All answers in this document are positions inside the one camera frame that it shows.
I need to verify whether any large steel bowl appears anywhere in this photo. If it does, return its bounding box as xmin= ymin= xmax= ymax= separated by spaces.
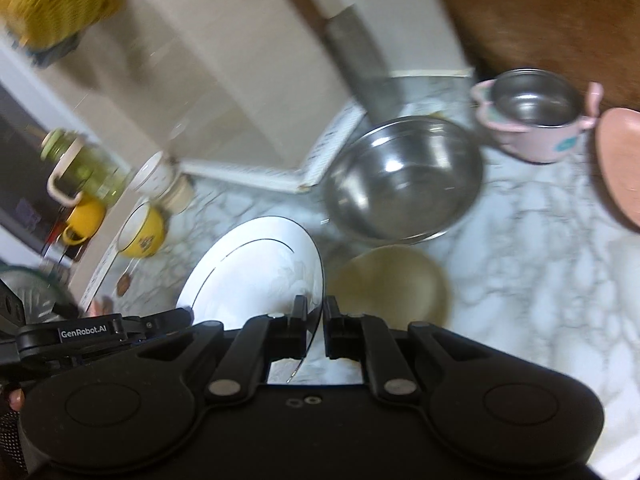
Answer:
xmin=321 ymin=115 xmax=486 ymax=247

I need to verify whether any plain yellow cup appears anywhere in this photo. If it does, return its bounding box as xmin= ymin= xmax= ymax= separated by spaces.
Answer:
xmin=59 ymin=194 xmax=108 ymax=247

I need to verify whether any yellow mesh basket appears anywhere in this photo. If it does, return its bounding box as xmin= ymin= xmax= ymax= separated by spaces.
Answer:
xmin=0 ymin=0 xmax=125 ymax=52

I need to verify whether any beige bowl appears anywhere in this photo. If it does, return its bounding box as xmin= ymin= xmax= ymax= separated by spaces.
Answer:
xmin=331 ymin=244 xmax=449 ymax=333

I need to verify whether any round wooden cutting board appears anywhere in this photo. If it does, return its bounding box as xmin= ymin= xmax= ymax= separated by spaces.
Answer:
xmin=431 ymin=0 xmax=640 ymax=117

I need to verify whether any yellow mug with print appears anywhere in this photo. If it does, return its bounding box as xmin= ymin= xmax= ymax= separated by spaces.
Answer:
xmin=115 ymin=201 xmax=169 ymax=260

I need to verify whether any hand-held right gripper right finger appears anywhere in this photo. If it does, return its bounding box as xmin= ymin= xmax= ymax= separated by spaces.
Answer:
xmin=324 ymin=296 xmax=497 ymax=404

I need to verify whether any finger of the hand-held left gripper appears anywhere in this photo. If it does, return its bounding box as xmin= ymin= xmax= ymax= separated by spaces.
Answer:
xmin=122 ymin=307 xmax=195 ymax=347

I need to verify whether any pink plate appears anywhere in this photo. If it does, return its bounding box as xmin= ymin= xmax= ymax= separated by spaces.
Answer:
xmin=593 ymin=107 xmax=640 ymax=232

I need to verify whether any white plate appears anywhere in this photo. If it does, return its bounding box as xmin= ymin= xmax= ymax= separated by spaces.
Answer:
xmin=175 ymin=216 xmax=326 ymax=387

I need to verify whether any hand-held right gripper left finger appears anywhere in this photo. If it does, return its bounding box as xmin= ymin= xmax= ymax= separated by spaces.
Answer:
xmin=135 ymin=295 xmax=308 ymax=404

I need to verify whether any cleaver with wooden handle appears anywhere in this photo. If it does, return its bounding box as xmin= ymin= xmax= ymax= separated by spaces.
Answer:
xmin=266 ymin=0 xmax=403 ymax=117

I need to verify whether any green glass jar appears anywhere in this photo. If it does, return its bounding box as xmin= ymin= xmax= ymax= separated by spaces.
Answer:
xmin=41 ymin=128 xmax=135 ymax=209

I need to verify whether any pink bowl with steel inside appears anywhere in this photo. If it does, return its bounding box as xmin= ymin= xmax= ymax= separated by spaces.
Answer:
xmin=469 ymin=68 xmax=606 ymax=165

